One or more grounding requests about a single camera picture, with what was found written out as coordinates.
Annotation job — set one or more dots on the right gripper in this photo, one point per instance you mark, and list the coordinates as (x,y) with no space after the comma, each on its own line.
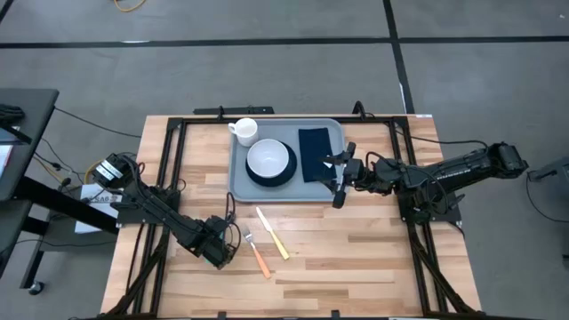
(353,171)

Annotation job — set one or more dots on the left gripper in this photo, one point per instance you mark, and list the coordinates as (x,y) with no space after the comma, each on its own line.
(218,242)

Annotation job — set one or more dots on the navy cloth napkin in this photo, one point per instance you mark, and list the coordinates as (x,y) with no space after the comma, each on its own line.
(313,151)

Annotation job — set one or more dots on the dark teal plate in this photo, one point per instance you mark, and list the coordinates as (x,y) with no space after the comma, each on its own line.
(291,171)

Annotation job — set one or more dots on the white bowl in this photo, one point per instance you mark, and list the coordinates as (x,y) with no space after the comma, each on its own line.
(268,157)

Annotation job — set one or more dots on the white mug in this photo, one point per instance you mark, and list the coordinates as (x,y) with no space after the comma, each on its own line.
(246,131)

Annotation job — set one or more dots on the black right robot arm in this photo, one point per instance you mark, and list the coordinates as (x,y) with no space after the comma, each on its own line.
(462,166)

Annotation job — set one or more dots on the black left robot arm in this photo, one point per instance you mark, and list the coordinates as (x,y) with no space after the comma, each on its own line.
(151,204)

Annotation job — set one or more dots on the grey plastic tray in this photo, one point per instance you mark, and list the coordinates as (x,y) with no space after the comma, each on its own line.
(275,193)

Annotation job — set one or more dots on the black edge clip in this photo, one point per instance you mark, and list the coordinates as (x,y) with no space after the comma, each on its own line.
(335,314)
(221,314)

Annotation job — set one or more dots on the white printed paper sheet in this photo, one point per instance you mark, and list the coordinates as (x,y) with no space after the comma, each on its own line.
(89,222)

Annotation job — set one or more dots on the black side desk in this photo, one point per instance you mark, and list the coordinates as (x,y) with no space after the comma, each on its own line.
(31,133)

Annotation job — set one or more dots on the grey equipment stand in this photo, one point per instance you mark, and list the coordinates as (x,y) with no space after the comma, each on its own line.
(555,173)

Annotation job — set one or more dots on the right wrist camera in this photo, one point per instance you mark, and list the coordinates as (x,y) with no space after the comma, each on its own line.
(339,199)

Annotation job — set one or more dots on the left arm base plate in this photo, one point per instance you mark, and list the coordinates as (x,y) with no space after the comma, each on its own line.
(129,215)

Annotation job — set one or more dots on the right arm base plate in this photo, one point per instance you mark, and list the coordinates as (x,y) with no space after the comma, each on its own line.
(449,218)

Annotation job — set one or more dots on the black aluminium table frame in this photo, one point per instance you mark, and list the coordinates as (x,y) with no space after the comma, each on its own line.
(174,123)

